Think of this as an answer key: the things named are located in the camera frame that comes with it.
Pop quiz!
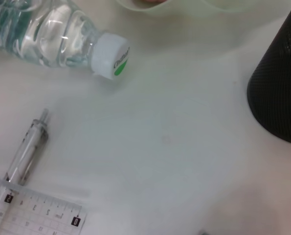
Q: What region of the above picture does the clear green-label water bottle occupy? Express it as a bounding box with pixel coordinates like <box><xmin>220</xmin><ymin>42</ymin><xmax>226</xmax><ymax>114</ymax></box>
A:
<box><xmin>0</xmin><ymin>0</ymin><xmax>132</xmax><ymax>82</ymax></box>

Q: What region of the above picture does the clear grey ballpoint pen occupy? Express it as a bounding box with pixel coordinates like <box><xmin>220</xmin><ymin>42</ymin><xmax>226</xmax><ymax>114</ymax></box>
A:
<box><xmin>4</xmin><ymin>108</ymin><xmax>50</xmax><ymax>187</ymax></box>

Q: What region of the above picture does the black mesh pen holder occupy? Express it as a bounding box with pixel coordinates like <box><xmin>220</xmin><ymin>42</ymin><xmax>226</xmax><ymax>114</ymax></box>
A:
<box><xmin>246</xmin><ymin>0</ymin><xmax>291</xmax><ymax>145</ymax></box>

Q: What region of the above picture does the transparent plastic ruler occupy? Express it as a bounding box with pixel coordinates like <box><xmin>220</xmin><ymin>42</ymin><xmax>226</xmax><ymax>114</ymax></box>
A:
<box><xmin>0</xmin><ymin>174</ymin><xmax>88</xmax><ymax>235</ymax></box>

